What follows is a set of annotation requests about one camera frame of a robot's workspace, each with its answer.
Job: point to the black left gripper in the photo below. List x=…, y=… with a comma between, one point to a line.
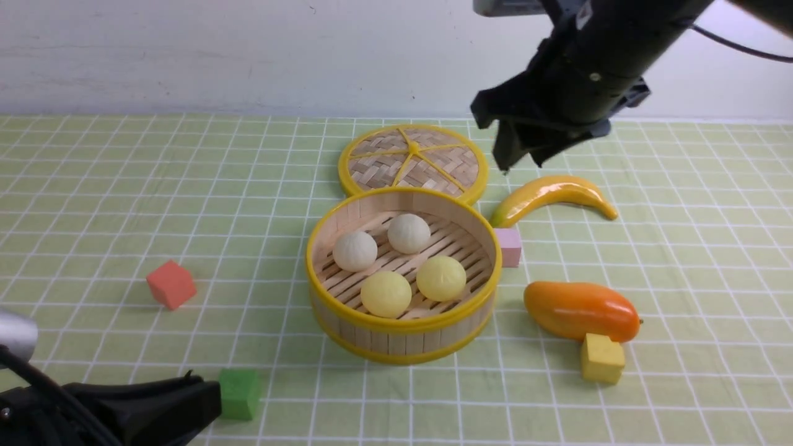
x=172, y=411

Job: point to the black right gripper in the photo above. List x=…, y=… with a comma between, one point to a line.
x=539, y=107

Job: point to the white bun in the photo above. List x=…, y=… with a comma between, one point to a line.
x=408, y=233
x=355, y=251

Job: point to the yellow bun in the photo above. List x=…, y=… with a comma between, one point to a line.
x=386, y=294
x=441, y=279

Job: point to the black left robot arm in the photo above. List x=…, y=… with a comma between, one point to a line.
x=19, y=337

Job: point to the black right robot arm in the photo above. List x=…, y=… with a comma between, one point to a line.
x=622, y=32

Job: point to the woven bamboo steamer lid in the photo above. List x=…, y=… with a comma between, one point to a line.
x=414, y=155

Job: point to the bamboo steamer tray yellow rim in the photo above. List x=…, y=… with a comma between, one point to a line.
x=427, y=330

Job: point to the yellow toy banana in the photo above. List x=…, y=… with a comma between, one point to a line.
x=550, y=190

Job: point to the green cube block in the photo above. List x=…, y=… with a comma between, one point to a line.
x=240, y=393

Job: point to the pink cube block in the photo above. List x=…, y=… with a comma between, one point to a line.
x=511, y=246

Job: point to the red cube block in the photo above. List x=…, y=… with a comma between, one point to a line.
x=171, y=285

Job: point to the orange toy mango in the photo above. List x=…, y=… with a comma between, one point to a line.
x=570, y=310

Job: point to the green checkered tablecloth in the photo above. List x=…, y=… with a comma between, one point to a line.
x=703, y=248

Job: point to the yellow cube block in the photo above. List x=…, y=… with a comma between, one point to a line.
x=602, y=360

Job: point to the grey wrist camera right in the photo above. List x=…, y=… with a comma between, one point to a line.
x=508, y=8

